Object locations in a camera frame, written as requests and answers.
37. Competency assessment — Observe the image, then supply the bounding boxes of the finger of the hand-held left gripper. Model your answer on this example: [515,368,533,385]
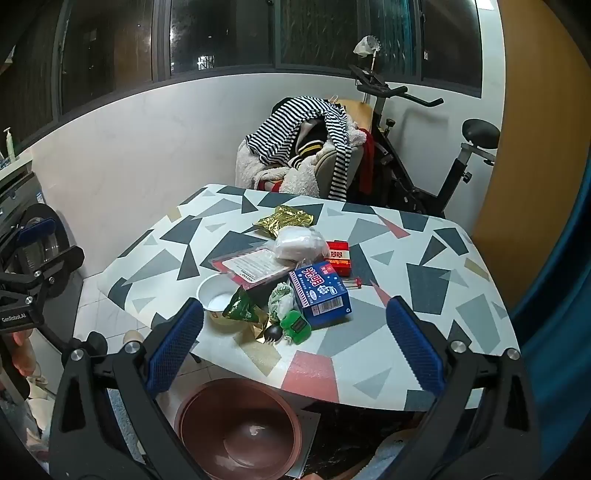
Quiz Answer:
[0,218,58,269]
[0,246,85,303]

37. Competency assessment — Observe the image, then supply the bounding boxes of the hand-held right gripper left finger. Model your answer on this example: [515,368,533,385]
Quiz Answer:
[48,298,206,480]

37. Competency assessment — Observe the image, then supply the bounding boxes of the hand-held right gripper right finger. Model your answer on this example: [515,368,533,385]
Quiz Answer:
[385,295,543,480]

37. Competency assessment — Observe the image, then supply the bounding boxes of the dark green foil packet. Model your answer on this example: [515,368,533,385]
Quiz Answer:
[222,286,271,344]

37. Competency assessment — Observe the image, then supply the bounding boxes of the clear blister pack red card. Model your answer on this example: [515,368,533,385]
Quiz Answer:
[209,247,296,291]

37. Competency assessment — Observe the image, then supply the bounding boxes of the blue cardboard box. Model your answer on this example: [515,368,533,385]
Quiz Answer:
[288,261,352,329]

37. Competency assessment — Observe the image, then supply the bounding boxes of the brown plastic basin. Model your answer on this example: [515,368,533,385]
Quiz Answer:
[174,378,303,480]

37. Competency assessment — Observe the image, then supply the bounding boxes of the green white wrapper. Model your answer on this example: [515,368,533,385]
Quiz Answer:
[268,281,298,324]

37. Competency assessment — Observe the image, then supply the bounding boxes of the red cardboard box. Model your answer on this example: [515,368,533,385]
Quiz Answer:
[325,240,352,278]

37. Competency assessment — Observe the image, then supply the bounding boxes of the green plush toy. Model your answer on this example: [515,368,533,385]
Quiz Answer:
[279,310,315,346]

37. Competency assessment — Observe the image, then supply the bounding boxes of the white plastic bag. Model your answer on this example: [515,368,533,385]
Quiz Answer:
[273,225,331,264]

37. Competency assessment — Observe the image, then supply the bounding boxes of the gold foil packet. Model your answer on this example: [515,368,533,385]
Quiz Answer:
[253,205,319,238]

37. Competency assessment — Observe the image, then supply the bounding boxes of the person's left hand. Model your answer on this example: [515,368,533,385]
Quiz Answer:
[0,329,38,377]

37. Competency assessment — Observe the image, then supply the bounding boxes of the grey washing machine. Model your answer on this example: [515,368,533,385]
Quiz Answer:
[0,171,86,356]

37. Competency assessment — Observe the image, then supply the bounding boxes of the white paper sheet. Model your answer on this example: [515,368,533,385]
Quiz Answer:
[286,408,321,478]

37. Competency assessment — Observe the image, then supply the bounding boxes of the red cloth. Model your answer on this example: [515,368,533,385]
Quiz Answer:
[358,129,379,195]

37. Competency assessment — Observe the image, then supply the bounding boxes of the dark framed window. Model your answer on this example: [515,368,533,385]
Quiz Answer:
[0,0,490,153]

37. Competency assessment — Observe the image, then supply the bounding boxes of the white fleece garment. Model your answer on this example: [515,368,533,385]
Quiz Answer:
[235,124,365,195]

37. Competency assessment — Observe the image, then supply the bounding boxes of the black exercise bike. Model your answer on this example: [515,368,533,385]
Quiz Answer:
[347,65,502,217]

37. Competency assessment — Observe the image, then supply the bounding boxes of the black yellow striped garment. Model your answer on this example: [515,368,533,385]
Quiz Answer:
[286,120,333,167]

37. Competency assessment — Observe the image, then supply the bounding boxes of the orange wooden panel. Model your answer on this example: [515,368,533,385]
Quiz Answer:
[471,0,591,296]

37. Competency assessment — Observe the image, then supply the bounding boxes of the black white striped shirt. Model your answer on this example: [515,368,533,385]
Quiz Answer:
[245,96,352,201]

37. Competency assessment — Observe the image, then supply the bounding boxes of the white cloth bundle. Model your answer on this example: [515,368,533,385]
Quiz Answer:
[353,34,383,58]

